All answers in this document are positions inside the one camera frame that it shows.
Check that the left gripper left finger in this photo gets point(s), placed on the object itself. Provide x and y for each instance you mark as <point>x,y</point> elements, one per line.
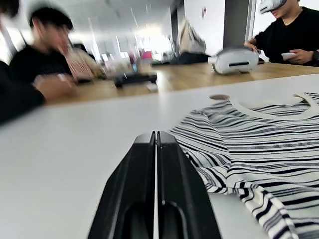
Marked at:
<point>129,184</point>

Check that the person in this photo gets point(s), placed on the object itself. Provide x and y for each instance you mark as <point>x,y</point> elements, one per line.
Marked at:
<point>289,32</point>
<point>37,62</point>
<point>15,92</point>

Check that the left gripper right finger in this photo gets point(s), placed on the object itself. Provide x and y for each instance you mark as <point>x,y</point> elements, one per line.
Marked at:
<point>184,184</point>

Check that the black keyboard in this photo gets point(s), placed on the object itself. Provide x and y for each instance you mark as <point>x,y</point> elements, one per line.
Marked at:
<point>135,78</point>

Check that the white headset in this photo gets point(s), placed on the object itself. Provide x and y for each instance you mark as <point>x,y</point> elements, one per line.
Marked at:
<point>234,61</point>

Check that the striped T-shirt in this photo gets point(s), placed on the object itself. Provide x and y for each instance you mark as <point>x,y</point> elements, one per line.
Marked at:
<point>259,154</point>

